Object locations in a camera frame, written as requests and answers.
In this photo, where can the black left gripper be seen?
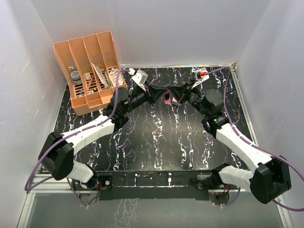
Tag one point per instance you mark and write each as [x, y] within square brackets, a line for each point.
[155, 93]

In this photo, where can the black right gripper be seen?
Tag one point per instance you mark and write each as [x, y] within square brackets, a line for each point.
[179, 90]

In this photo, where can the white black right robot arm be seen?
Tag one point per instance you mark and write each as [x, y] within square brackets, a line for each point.
[267, 177]

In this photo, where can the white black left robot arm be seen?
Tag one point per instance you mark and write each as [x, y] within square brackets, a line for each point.
[57, 154]

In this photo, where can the small white red box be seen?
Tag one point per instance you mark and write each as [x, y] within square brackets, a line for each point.
[175, 102]

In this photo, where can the white labelled packet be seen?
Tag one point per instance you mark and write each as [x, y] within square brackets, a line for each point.
[113, 75]

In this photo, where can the white striped card packet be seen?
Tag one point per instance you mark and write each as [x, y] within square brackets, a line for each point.
[100, 75]

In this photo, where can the small beige box in organizer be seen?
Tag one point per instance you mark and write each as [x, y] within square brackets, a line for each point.
[88, 76]

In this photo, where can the orange plastic file organizer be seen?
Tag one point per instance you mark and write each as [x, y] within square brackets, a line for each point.
[79, 54]

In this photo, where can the grey round tin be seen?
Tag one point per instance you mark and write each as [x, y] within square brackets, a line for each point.
[76, 78]

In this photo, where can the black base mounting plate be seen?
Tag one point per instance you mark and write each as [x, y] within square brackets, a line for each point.
[113, 185]

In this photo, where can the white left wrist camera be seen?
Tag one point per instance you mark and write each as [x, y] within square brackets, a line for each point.
[139, 77]

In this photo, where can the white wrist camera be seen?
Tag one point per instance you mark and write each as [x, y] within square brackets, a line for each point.
[202, 76]
[139, 77]

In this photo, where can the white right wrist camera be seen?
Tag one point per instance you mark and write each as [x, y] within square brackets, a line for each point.
[202, 76]

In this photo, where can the aluminium frame rail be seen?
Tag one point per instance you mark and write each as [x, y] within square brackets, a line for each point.
[52, 205]

